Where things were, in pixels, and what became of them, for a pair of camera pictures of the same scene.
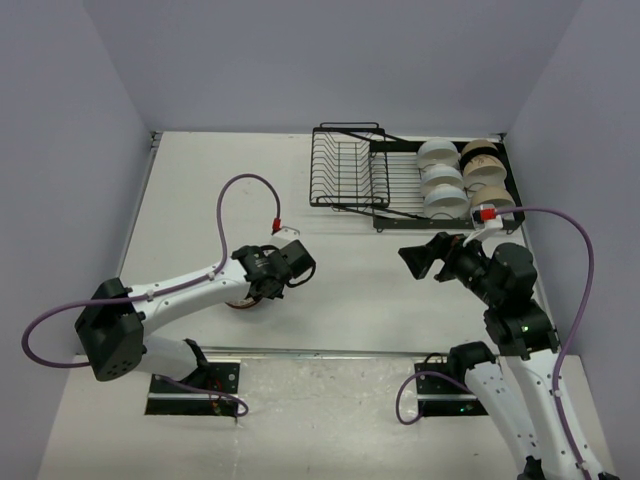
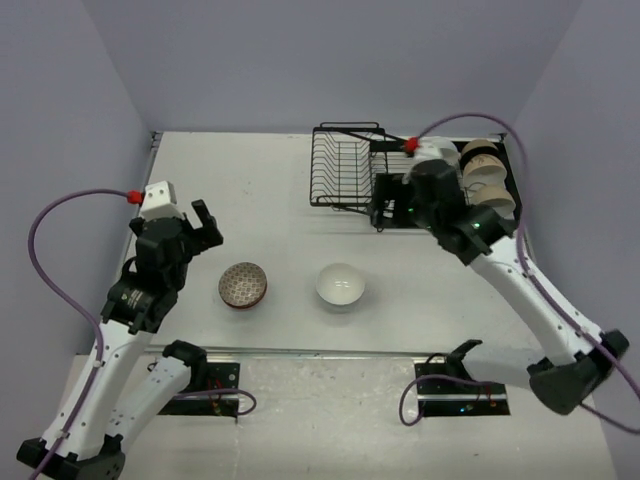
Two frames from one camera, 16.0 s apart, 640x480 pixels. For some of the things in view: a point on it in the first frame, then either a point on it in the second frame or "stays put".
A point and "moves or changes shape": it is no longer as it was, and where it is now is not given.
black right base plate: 440,396 stays put
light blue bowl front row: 447,198 moves or changes shape
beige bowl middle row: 482,171 stays put
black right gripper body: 464,263 → 397,188
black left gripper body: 277,293 → 197,239
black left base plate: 165,398 stays put
